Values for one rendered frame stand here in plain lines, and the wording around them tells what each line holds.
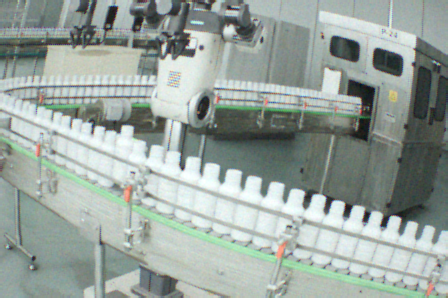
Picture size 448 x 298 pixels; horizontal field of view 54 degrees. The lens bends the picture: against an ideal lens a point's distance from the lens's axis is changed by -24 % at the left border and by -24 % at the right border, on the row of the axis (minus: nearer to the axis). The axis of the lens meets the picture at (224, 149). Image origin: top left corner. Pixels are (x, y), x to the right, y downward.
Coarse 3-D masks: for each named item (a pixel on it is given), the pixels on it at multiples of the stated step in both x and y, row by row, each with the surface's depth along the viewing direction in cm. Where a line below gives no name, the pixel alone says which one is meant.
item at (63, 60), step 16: (48, 48) 544; (64, 48) 503; (80, 48) 519; (96, 48) 533; (112, 48) 558; (128, 48) 582; (48, 64) 539; (64, 64) 509; (80, 64) 525; (96, 64) 541; (112, 64) 556; (128, 64) 572; (48, 80) 536; (64, 80) 516
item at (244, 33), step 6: (252, 18) 206; (252, 24) 201; (258, 24) 205; (234, 30) 206; (240, 30) 202; (246, 30) 201; (252, 30) 202; (234, 36) 207; (240, 36) 204; (246, 36) 203; (252, 36) 203
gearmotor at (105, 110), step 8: (96, 104) 295; (104, 104) 290; (112, 104) 294; (120, 104) 299; (128, 104) 303; (80, 112) 286; (88, 112) 284; (96, 112) 288; (104, 112) 290; (112, 112) 290; (120, 112) 294; (128, 112) 302; (88, 120) 284; (96, 120) 288; (104, 120) 295; (112, 120) 299; (120, 120) 302
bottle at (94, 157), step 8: (96, 128) 162; (104, 128) 164; (96, 136) 162; (96, 144) 161; (96, 152) 162; (88, 160) 164; (96, 160) 162; (96, 168) 163; (88, 176) 164; (96, 176) 164
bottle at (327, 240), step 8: (336, 208) 127; (328, 216) 128; (336, 216) 127; (328, 224) 127; (336, 224) 126; (320, 232) 129; (328, 232) 127; (320, 240) 129; (328, 240) 127; (336, 240) 128; (320, 248) 128; (328, 248) 128; (312, 256) 131; (320, 256) 128; (328, 256) 128; (320, 264) 129
